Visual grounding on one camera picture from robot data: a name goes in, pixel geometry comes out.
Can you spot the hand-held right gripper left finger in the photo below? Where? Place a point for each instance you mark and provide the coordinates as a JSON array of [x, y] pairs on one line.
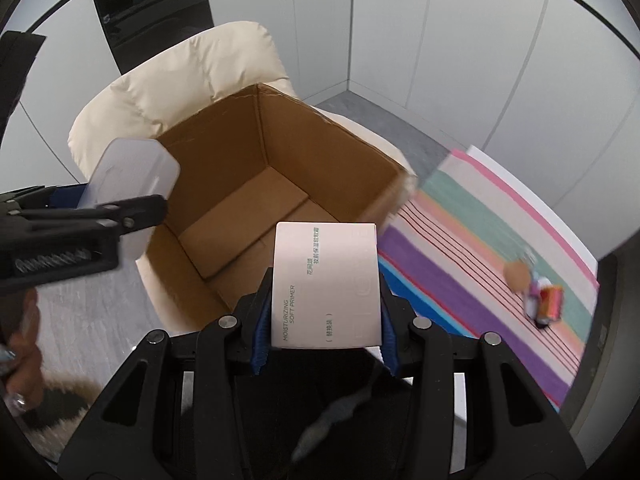
[[261, 330]]

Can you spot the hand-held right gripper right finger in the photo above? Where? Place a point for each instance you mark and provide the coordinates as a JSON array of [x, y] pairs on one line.
[[389, 332]]

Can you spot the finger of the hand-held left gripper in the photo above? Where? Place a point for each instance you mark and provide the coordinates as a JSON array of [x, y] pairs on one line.
[[67, 196], [100, 215]]

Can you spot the translucent white plastic case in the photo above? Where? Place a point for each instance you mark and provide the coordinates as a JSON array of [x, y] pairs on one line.
[[130, 170]]

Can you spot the pink cosmetic box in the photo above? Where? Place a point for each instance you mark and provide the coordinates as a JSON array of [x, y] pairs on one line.
[[325, 280]]

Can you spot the tan small bottle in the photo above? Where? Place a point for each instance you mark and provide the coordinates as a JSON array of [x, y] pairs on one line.
[[517, 275]]

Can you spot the brown cardboard box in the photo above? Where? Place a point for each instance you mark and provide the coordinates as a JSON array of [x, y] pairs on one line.
[[280, 135]]

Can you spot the person's left hand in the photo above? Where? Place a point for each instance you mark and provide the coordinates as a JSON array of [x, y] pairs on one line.
[[25, 370]]

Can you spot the striped colourful cloth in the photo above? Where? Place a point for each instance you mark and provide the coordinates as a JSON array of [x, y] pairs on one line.
[[450, 240]]

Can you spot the cream padded armchair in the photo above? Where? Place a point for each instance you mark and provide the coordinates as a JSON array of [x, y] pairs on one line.
[[165, 85]]

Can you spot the white table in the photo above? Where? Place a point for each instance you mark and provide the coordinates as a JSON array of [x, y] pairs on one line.
[[500, 175]]

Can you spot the black glossy screen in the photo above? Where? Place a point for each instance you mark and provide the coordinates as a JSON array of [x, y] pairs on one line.
[[150, 10]]

